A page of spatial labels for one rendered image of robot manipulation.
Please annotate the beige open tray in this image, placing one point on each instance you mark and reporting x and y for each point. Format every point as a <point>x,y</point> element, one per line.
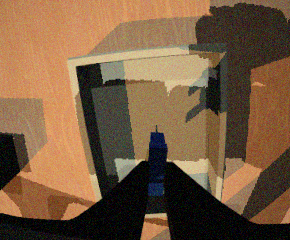
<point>121,96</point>

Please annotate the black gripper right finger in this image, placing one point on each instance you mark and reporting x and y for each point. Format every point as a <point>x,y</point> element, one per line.
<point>194,214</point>

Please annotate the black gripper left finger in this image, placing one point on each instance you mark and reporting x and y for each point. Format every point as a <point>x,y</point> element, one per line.
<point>119,216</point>

